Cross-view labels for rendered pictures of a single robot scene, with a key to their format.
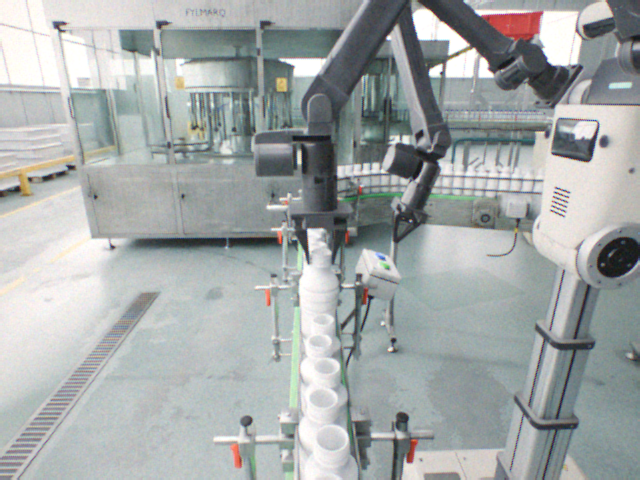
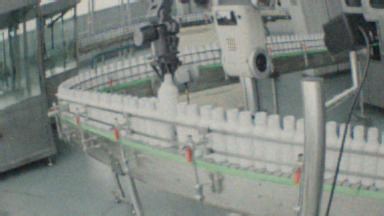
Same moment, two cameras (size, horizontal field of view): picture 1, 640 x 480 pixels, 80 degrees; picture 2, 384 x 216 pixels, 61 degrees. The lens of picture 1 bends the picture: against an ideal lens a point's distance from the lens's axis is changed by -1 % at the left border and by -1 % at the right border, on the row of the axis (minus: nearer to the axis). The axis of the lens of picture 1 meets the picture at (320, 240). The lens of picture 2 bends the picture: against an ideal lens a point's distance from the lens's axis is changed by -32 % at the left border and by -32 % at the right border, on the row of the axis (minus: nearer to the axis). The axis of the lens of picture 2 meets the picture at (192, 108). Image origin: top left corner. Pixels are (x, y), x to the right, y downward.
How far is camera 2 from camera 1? 1.11 m
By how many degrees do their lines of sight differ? 35
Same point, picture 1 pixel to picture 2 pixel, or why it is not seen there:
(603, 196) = (247, 37)
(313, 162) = (162, 33)
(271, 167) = (148, 38)
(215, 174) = not seen: outside the picture
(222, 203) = not seen: outside the picture
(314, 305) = (172, 100)
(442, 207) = (130, 92)
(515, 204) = (181, 72)
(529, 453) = not seen: hidden behind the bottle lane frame
